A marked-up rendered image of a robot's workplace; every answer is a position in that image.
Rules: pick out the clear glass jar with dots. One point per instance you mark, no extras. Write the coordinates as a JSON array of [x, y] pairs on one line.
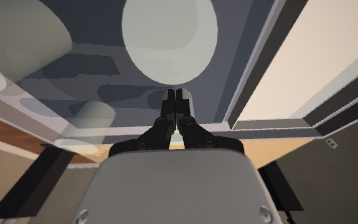
[[176, 138], [31, 37], [170, 41], [87, 130]]

